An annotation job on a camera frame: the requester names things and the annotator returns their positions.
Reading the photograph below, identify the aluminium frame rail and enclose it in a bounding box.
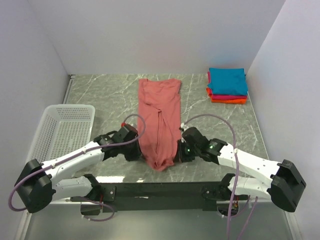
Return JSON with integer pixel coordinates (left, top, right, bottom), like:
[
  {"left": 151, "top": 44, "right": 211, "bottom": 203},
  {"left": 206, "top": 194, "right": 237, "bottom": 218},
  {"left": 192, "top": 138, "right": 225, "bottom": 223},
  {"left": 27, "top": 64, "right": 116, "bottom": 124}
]
[{"left": 16, "top": 200, "right": 302, "bottom": 240}]

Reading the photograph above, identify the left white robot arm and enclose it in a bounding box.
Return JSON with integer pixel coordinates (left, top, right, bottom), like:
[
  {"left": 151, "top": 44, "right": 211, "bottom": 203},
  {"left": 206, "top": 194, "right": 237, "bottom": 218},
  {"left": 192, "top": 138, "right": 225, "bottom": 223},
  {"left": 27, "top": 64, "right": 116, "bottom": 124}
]
[{"left": 14, "top": 123, "right": 141, "bottom": 213}]

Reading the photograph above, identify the folded magenta t shirt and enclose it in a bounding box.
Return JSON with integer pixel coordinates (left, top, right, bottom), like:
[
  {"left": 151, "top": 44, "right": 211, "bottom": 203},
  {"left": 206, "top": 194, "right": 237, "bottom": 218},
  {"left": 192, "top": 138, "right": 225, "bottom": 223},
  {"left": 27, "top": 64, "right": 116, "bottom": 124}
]
[{"left": 206, "top": 71, "right": 248, "bottom": 101}]

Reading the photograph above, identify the black base beam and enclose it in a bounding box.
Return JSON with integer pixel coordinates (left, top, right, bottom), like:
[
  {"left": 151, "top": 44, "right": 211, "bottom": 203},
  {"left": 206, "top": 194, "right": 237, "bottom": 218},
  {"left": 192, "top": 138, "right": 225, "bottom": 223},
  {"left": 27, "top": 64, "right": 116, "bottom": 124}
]
[{"left": 69, "top": 181, "right": 250, "bottom": 216}]

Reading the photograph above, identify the folded orange t shirt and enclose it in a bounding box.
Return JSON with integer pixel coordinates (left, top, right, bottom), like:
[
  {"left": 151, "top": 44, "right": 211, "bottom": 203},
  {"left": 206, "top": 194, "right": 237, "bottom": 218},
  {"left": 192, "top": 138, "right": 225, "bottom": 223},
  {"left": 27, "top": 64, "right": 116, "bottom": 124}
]
[{"left": 206, "top": 87, "right": 248, "bottom": 105}]

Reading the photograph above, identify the salmon pink t shirt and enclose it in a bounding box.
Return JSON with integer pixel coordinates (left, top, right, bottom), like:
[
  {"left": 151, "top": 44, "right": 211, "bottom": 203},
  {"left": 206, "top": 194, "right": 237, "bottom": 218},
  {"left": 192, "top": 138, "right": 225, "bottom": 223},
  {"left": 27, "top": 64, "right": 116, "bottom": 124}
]
[{"left": 137, "top": 78, "right": 182, "bottom": 171}]

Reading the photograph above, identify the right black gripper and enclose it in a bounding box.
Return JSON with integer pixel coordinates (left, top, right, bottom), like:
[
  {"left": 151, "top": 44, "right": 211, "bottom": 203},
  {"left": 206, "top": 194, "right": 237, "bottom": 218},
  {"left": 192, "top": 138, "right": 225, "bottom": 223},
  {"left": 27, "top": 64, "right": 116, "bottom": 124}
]
[{"left": 174, "top": 138, "right": 201, "bottom": 163}]

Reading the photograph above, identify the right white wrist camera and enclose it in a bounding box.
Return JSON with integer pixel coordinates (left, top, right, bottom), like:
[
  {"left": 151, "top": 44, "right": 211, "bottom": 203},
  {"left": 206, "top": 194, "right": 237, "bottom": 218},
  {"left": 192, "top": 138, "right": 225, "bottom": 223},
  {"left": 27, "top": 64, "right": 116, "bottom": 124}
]
[{"left": 180, "top": 122, "right": 188, "bottom": 130}]

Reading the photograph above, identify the white plastic basket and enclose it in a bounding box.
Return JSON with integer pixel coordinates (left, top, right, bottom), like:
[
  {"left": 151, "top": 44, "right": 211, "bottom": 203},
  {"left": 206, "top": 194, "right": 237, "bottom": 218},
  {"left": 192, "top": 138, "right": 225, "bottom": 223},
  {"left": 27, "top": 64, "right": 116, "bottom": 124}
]
[{"left": 26, "top": 104, "right": 96, "bottom": 163}]

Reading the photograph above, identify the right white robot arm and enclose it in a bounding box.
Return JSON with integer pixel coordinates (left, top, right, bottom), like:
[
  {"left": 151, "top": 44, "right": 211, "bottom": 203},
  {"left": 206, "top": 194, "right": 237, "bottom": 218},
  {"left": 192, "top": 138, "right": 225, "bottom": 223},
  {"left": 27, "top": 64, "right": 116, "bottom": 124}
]
[{"left": 177, "top": 127, "right": 307, "bottom": 213}]

